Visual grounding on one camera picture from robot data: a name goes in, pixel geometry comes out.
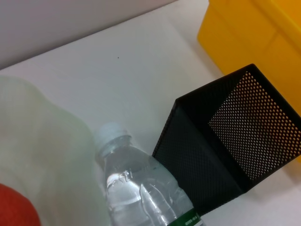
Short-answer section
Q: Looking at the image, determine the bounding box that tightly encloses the clear green-label water bottle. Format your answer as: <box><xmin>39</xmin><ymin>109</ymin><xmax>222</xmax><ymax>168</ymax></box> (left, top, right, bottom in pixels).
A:
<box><xmin>94</xmin><ymin>121</ymin><xmax>205</xmax><ymax>226</ymax></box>

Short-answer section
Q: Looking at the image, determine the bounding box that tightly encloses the red-orange bumpy orange fruit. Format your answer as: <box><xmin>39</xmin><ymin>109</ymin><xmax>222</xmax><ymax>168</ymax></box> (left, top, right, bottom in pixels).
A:
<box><xmin>0</xmin><ymin>183</ymin><xmax>42</xmax><ymax>226</ymax></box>

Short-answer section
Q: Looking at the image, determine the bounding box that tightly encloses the black mesh pen holder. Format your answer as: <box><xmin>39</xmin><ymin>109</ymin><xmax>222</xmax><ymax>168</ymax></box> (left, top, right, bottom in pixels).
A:
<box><xmin>151</xmin><ymin>63</ymin><xmax>301</xmax><ymax>216</ymax></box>

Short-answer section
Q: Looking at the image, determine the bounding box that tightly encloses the pale green wavy fruit plate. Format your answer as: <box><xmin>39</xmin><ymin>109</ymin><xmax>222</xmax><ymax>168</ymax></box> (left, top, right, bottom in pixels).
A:
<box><xmin>0</xmin><ymin>75</ymin><xmax>111</xmax><ymax>226</ymax></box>

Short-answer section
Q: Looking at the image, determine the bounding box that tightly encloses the yellow plastic storage bin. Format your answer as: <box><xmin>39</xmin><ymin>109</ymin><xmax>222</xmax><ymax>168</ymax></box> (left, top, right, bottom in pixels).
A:
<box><xmin>197</xmin><ymin>0</ymin><xmax>301</xmax><ymax>170</ymax></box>

